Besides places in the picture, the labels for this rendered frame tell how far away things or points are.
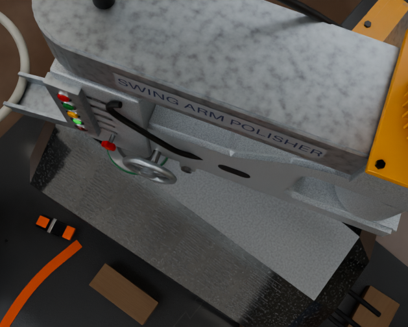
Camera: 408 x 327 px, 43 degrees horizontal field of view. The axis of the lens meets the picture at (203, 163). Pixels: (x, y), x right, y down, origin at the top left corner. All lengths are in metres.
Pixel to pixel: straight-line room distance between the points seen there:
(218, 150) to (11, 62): 1.92
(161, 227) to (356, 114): 1.03
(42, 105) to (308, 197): 0.91
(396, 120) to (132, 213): 1.13
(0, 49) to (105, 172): 1.34
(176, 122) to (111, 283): 1.35
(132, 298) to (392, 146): 1.71
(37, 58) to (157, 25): 2.01
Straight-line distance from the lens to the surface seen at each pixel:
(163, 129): 1.21
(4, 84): 2.91
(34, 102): 1.80
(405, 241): 2.79
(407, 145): 0.92
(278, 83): 0.92
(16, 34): 1.90
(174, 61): 0.92
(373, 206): 1.24
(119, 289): 2.42
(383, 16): 2.20
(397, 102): 0.94
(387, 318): 2.65
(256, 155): 1.15
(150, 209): 1.80
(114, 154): 1.75
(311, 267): 1.75
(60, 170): 1.94
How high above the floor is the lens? 2.54
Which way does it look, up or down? 75 degrees down
